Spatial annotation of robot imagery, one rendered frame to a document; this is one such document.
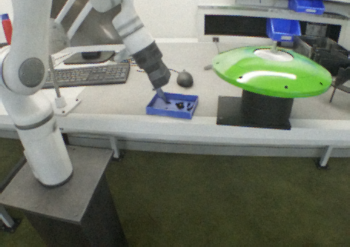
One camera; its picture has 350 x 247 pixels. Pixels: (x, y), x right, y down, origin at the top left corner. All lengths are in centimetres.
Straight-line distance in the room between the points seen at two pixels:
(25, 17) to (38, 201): 40
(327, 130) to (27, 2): 75
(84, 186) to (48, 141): 14
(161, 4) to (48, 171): 119
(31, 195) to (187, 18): 125
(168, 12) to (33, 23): 114
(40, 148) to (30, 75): 16
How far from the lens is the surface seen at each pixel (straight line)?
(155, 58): 65
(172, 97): 75
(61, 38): 72
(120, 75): 93
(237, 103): 73
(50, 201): 60
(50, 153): 57
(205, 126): 64
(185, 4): 150
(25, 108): 54
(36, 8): 48
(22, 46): 47
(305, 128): 70
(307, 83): 56
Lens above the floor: 127
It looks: 32 degrees down
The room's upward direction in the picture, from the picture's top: 2 degrees counter-clockwise
